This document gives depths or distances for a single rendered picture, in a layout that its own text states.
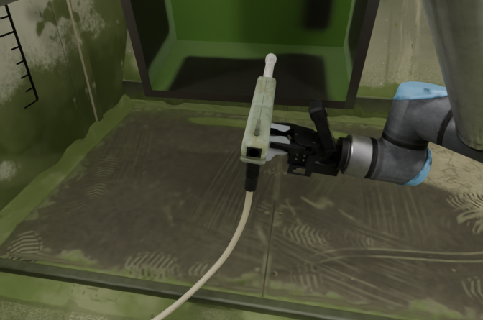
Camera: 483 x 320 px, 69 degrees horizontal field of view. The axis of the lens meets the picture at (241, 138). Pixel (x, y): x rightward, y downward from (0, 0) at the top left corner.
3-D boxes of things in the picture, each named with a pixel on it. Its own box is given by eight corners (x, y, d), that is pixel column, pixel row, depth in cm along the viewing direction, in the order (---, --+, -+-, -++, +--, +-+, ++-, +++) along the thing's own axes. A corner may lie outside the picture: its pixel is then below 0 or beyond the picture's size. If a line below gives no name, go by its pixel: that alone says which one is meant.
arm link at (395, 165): (422, 135, 77) (407, 174, 82) (366, 126, 78) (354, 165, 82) (440, 154, 69) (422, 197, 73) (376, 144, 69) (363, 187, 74)
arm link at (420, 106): (471, 92, 67) (445, 149, 72) (412, 75, 74) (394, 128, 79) (451, 97, 61) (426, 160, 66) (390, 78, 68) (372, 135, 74)
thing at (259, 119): (254, 227, 74) (269, 138, 62) (232, 224, 75) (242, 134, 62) (270, 115, 115) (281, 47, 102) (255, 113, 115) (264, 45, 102)
